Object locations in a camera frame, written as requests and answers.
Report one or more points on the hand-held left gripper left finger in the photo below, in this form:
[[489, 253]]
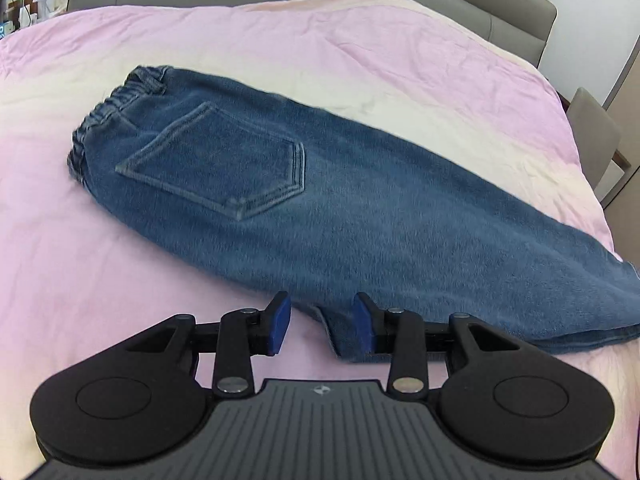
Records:
[[279, 322]]

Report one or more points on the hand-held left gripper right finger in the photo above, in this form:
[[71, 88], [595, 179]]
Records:
[[364, 327]]

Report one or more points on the blue denim pants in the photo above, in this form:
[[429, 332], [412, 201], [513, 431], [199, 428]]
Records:
[[320, 200]]

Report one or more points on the pink bed blanket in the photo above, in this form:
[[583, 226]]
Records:
[[410, 70]]

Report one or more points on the grey chair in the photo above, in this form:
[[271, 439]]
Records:
[[595, 135]]

